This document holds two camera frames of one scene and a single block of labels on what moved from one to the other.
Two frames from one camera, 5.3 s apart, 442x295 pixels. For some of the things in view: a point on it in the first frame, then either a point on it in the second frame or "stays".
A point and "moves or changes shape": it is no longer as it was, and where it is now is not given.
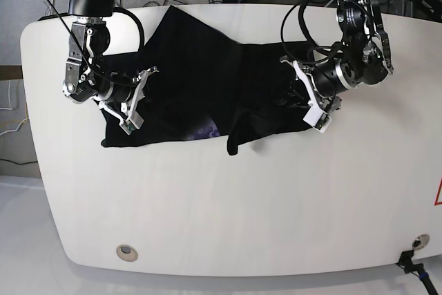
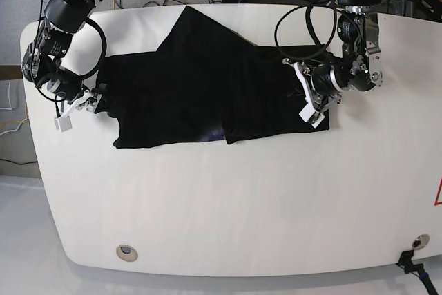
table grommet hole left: (126, 253) stays
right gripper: (330, 78) stays
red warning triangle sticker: (438, 201) stays
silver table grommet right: (420, 241) stays
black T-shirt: (213, 83) moves or changes shape
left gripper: (117, 94) -> (70, 86)
